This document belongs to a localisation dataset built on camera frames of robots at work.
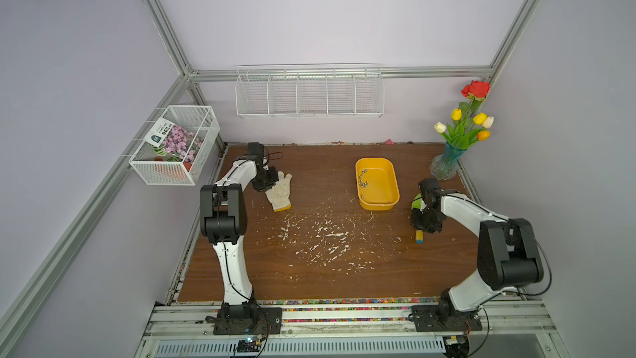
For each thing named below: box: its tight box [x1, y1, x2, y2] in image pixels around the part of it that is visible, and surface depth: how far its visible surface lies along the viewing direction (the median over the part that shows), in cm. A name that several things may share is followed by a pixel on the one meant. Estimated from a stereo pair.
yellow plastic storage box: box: [355, 157, 400, 212], surface depth 107 cm
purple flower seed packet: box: [143, 117, 204, 165], surface depth 75 cm
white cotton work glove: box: [265, 170, 294, 213], surface depth 103 cm
